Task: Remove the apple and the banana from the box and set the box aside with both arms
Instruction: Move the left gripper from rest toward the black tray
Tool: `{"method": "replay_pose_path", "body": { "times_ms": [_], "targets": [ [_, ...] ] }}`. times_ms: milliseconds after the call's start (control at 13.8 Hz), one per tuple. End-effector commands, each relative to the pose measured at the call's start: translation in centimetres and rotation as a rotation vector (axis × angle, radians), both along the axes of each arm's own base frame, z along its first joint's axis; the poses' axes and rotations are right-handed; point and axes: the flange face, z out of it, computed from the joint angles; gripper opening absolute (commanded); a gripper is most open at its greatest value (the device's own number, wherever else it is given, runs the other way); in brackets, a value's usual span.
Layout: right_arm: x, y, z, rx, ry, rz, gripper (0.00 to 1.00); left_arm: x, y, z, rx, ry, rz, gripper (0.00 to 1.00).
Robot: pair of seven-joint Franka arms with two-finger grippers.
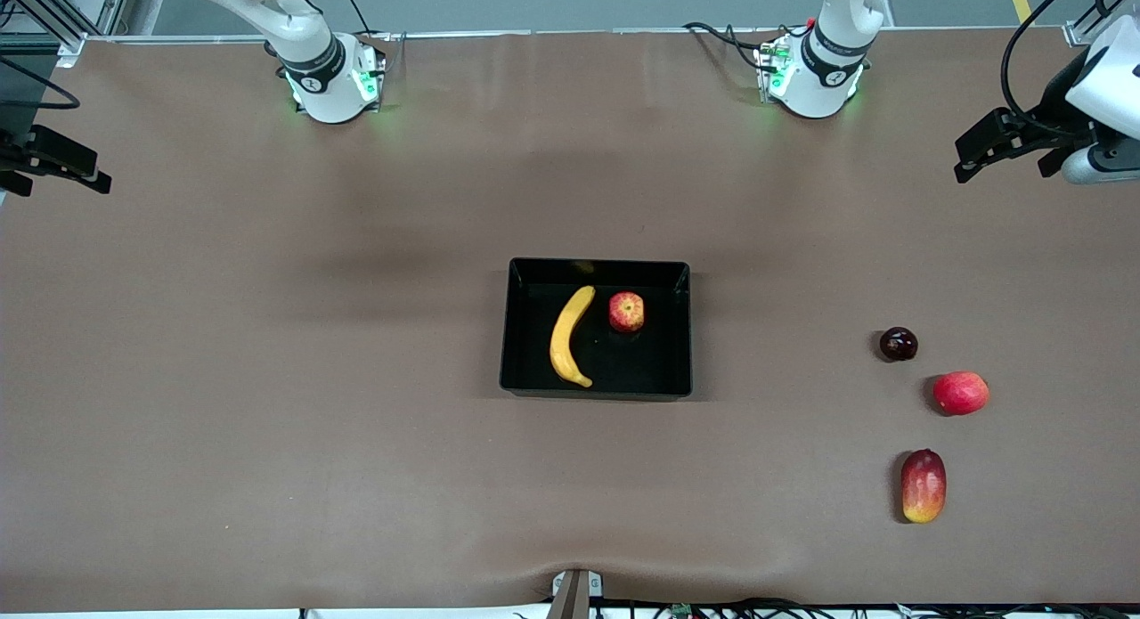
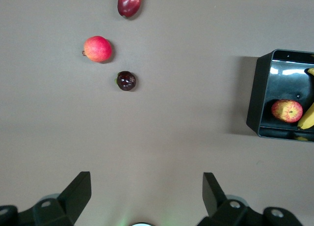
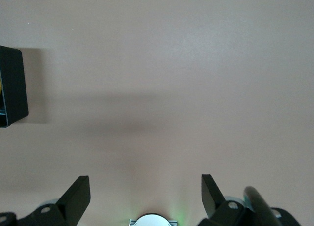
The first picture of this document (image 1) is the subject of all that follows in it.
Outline red yellow striped apple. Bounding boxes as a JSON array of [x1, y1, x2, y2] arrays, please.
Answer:
[[608, 291, 646, 334]]

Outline black plastic box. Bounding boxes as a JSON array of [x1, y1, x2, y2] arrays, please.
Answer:
[[499, 257, 694, 401]]

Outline yellow banana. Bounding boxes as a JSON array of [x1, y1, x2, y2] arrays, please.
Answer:
[[550, 285, 597, 389]]

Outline plain red apple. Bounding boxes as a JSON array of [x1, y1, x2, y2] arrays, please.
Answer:
[[932, 371, 990, 416]]

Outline brown table mat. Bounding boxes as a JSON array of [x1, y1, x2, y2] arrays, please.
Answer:
[[0, 27, 1140, 613]]

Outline red yellow mango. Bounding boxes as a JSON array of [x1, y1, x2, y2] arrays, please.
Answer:
[[900, 449, 948, 524]]

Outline aluminium frame profile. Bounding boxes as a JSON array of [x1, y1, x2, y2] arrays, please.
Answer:
[[0, 0, 134, 68], [1063, 0, 1140, 47]]

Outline black arm base cable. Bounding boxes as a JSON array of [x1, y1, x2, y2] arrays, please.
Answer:
[[683, 20, 778, 73]]

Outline metal camera mount clamp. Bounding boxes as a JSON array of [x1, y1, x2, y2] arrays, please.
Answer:
[[550, 568, 604, 619]]

